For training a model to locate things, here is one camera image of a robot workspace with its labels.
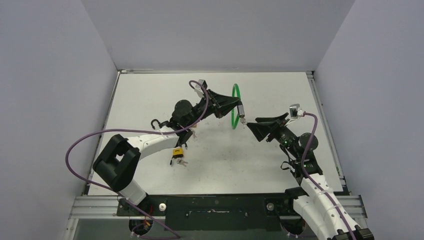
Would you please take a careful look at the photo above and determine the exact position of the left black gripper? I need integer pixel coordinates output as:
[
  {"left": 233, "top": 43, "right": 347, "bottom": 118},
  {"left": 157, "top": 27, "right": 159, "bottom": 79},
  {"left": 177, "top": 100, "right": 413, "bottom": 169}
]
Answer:
[{"left": 185, "top": 89, "right": 241, "bottom": 128}]

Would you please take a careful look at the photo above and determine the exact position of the silver cable lock barrel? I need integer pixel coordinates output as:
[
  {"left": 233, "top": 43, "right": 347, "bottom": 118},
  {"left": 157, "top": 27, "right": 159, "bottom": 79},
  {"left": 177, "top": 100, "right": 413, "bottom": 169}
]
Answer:
[{"left": 237, "top": 104, "right": 246, "bottom": 118}]

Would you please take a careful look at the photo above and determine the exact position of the silver key bunch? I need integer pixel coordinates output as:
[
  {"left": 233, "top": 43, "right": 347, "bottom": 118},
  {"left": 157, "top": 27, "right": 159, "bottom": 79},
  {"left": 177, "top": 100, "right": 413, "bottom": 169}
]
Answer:
[
  {"left": 240, "top": 117, "right": 248, "bottom": 129},
  {"left": 176, "top": 159, "right": 188, "bottom": 167}
]

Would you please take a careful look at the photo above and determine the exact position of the green cable lock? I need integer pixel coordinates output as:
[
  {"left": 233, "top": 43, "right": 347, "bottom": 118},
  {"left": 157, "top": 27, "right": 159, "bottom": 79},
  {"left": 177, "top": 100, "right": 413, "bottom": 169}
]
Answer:
[{"left": 231, "top": 83, "right": 241, "bottom": 130}]

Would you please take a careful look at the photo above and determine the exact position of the yellow black padlock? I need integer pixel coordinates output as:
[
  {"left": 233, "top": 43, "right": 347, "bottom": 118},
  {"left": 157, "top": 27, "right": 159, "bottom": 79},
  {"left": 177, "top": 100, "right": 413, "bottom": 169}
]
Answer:
[{"left": 172, "top": 147, "right": 184, "bottom": 159}]

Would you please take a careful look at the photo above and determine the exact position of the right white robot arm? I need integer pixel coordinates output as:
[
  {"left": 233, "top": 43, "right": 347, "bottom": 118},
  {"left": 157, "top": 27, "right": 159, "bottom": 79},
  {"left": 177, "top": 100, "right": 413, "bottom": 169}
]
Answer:
[{"left": 246, "top": 113, "right": 375, "bottom": 240}]

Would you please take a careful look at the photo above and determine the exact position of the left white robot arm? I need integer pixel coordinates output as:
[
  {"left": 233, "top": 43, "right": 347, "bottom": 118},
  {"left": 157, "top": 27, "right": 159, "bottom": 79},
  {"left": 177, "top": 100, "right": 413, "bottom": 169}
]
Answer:
[{"left": 93, "top": 89, "right": 242, "bottom": 216}]

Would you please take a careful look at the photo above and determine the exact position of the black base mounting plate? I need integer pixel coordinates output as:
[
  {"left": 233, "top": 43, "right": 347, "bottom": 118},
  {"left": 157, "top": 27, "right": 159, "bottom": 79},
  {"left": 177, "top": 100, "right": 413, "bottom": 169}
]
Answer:
[{"left": 115, "top": 194, "right": 316, "bottom": 233}]

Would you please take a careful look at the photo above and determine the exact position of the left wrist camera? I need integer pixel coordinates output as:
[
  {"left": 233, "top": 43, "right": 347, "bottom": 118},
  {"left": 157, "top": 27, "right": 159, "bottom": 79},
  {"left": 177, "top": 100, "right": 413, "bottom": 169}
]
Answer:
[{"left": 194, "top": 79, "right": 208, "bottom": 98}]

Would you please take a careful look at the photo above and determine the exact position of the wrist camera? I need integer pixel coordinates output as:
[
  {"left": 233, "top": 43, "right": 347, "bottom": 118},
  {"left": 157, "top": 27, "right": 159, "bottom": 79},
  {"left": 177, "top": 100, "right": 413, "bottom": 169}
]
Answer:
[
  {"left": 287, "top": 103, "right": 306, "bottom": 125},
  {"left": 194, "top": 79, "right": 208, "bottom": 98}
]

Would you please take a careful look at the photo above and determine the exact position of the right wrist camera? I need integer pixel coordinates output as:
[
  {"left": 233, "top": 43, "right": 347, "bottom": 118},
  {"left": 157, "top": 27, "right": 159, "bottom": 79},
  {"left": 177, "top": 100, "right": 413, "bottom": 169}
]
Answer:
[{"left": 287, "top": 103, "right": 306, "bottom": 125}]

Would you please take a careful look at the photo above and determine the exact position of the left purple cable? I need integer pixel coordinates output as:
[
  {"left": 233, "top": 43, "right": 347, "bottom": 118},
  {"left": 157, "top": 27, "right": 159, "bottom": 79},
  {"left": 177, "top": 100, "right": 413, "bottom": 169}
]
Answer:
[{"left": 64, "top": 80, "right": 211, "bottom": 240}]

